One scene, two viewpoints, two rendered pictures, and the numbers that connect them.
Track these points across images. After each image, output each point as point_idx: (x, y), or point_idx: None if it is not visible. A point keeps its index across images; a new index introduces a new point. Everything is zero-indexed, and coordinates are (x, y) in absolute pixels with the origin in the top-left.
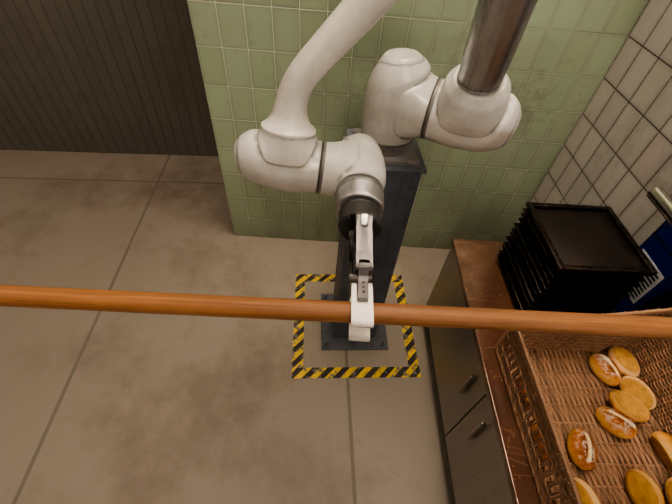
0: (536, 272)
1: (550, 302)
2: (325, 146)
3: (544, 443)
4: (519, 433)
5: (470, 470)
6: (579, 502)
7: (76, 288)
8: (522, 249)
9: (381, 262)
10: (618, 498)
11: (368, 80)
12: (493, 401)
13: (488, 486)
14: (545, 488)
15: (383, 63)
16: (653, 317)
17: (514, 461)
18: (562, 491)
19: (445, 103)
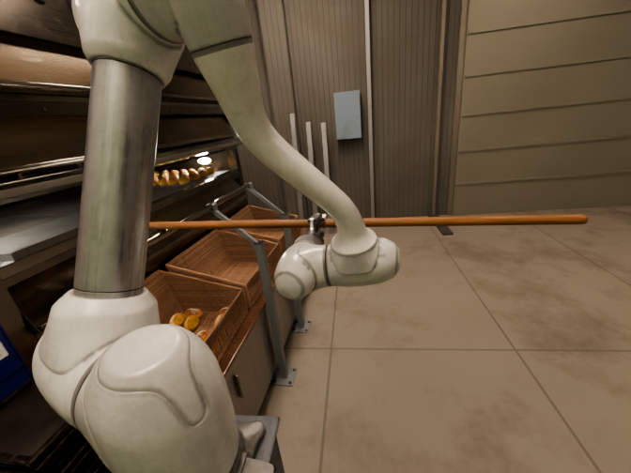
0: None
1: None
2: (325, 246)
3: (224, 328)
4: (224, 352)
5: (249, 390)
6: (233, 301)
7: (444, 219)
8: (88, 449)
9: None
10: (202, 328)
11: (208, 397)
12: (226, 367)
13: (250, 363)
14: (235, 326)
15: (192, 343)
16: (212, 221)
17: (238, 342)
18: (233, 312)
19: (157, 315)
